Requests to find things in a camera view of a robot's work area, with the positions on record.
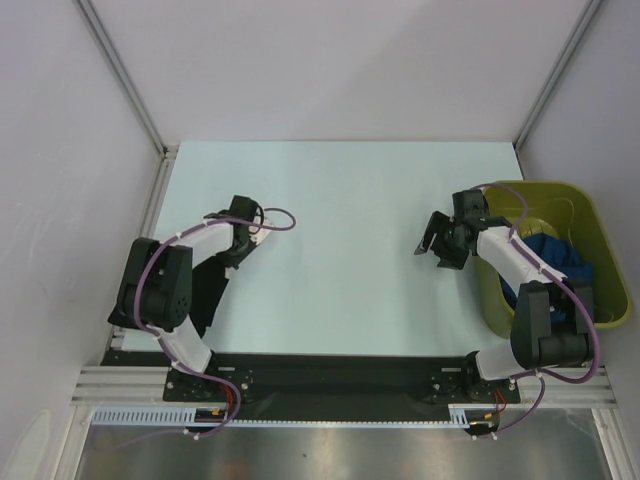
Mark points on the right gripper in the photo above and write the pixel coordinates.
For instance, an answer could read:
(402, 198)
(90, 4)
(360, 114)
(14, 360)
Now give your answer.
(438, 223)

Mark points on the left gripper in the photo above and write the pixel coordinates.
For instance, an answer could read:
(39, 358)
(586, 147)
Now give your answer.
(233, 261)

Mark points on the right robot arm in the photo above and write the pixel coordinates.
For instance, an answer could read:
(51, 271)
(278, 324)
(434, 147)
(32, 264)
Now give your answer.
(553, 331)

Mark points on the olive green plastic bin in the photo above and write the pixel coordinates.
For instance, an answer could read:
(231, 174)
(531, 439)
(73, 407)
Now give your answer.
(566, 212)

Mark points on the blue t shirt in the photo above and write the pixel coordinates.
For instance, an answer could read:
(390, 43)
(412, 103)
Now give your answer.
(560, 255)

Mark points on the white slotted cable duct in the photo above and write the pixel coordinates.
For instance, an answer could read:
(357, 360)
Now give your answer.
(340, 422)

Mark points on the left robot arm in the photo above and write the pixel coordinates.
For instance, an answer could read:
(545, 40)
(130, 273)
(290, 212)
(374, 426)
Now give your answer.
(214, 234)

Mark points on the black t shirt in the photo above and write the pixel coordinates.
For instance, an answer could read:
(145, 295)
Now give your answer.
(173, 291)

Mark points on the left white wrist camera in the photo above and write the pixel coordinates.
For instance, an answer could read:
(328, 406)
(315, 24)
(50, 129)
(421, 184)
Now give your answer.
(257, 235)

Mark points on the right aluminium corner post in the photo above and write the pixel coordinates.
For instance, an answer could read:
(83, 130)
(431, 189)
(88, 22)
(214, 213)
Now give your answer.
(577, 35)

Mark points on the left aluminium corner post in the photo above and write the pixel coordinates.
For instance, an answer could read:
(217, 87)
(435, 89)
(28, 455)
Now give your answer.
(109, 51)

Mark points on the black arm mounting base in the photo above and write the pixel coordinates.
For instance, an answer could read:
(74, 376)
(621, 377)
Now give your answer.
(325, 388)

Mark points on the aluminium frame rail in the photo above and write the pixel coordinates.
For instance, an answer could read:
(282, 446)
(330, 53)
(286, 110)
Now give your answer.
(140, 386)

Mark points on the aluminium corner post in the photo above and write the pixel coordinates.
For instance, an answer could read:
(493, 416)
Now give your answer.
(109, 51)
(577, 35)

